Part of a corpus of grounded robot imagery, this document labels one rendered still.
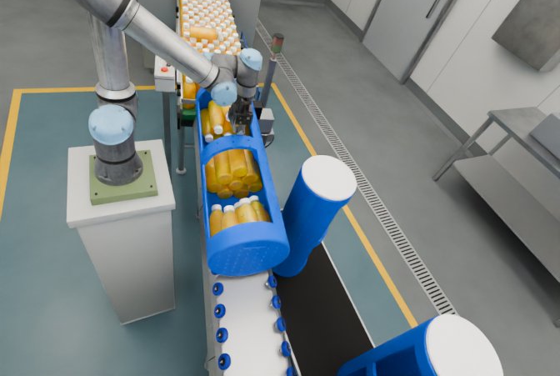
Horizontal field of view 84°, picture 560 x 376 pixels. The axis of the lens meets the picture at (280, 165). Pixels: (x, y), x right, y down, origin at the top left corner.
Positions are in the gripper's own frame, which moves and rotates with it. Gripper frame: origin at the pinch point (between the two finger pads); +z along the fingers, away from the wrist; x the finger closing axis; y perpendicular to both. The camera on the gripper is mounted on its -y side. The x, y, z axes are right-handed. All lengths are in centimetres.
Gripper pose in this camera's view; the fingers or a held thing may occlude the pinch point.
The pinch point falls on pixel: (236, 128)
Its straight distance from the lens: 129.6
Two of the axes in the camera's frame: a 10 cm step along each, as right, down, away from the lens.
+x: 9.5, -0.1, 3.2
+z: -2.4, 6.5, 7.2
